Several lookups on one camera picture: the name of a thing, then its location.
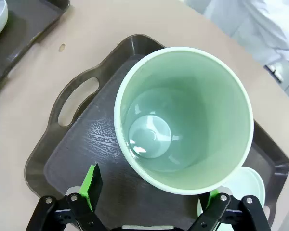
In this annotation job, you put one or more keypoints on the tall green cup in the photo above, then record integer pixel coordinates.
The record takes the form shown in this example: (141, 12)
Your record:
(183, 108)

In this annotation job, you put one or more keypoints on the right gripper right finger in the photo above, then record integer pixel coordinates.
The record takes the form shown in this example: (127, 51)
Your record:
(221, 207)

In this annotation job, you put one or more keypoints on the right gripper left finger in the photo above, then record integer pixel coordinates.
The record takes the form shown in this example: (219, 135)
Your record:
(92, 183)

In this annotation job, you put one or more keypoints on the green bowl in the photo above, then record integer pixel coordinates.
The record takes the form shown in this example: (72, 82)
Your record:
(245, 185)

